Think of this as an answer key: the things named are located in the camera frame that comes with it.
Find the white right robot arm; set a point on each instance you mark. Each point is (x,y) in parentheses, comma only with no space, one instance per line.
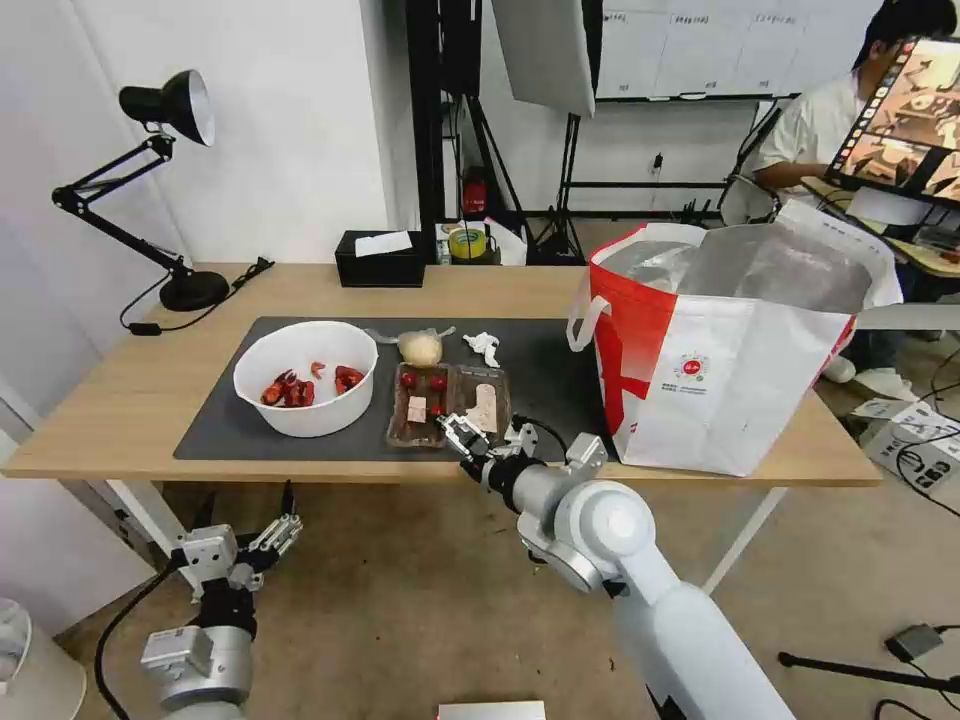
(637,555)

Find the clear plastic food tray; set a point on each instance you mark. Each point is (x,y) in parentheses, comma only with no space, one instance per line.
(420,431)

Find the wooden side desk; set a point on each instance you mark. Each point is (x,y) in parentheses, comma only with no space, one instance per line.
(930,259)

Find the white printed cardboard box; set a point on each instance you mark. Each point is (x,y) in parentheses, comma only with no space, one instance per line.
(911,442)

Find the red fire extinguisher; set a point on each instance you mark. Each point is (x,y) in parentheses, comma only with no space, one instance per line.
(474,193)

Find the white round bowl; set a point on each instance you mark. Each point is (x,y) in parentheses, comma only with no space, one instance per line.
(315,420)

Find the black desk lamp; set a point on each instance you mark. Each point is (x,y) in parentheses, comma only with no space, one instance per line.
(191,289)

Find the computer monitor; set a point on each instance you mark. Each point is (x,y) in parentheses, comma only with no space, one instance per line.
(900,120)

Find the bun in clear wrap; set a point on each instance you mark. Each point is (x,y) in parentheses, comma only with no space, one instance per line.
(420,347)

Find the white rounded robot shell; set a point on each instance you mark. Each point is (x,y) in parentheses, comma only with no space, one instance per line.
(37,675)

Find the office chair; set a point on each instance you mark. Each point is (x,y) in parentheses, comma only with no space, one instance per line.
(746,199)

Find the person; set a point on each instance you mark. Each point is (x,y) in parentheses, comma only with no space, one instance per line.
(810,127)

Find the grey power adapter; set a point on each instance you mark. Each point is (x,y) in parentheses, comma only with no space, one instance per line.
(915,643)

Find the pink white cake cube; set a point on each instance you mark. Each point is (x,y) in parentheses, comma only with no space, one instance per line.
(417,409)

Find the black desk mat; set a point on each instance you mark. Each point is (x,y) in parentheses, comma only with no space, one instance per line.
(217,420)

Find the whiteboard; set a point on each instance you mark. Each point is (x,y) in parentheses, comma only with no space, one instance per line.
(705,45)

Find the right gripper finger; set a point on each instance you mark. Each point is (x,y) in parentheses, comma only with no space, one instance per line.
(461,436)
(521,442)

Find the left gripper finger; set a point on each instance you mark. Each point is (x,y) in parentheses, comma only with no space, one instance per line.
(279,538)
(207,514)

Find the yellow green tape roll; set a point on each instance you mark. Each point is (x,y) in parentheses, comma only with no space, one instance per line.
(469,244)

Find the black floor stand leg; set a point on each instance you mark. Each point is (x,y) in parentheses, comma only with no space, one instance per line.
(862,667)

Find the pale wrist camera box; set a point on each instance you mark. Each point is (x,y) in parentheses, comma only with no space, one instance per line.
(210,555)

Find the crumpled white tissue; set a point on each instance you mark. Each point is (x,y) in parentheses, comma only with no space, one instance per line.
(484,345)

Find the large red crayfish shell pile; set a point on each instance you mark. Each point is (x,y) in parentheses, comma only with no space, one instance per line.
(289,391)

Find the black metal frame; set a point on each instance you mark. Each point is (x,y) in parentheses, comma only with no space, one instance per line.
(429,112)

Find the small red crayfish shell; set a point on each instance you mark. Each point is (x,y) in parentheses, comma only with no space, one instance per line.
(319,368)

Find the red crayfish shell piece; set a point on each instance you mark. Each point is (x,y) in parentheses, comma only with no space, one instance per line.
(347,379)

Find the black tissue box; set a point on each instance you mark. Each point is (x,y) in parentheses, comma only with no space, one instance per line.
(379,270)

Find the white table leg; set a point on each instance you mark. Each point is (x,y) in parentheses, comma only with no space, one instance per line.
(146,525)
(746,536)

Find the red strawberry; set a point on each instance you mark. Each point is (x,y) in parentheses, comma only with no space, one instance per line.
(409,379)
(437,384)
(436,409)

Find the pale speckled food slice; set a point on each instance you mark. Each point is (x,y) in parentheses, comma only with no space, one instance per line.
(486,405)

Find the red white takeout bag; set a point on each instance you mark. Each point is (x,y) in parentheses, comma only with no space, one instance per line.
(720,375)

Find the black light stand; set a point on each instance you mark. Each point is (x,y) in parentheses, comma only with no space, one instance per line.
(559,217)

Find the white softbox light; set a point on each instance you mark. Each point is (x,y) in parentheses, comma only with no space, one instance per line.
(547,52)

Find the white robot front shell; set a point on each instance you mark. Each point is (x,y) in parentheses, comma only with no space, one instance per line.
(491,711)

